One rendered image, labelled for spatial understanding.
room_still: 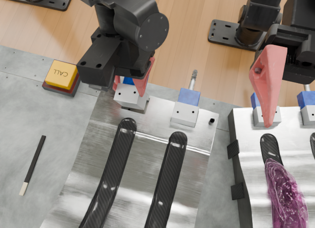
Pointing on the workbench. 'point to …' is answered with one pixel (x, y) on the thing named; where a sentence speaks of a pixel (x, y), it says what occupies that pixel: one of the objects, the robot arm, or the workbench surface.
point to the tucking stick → (32, 165)
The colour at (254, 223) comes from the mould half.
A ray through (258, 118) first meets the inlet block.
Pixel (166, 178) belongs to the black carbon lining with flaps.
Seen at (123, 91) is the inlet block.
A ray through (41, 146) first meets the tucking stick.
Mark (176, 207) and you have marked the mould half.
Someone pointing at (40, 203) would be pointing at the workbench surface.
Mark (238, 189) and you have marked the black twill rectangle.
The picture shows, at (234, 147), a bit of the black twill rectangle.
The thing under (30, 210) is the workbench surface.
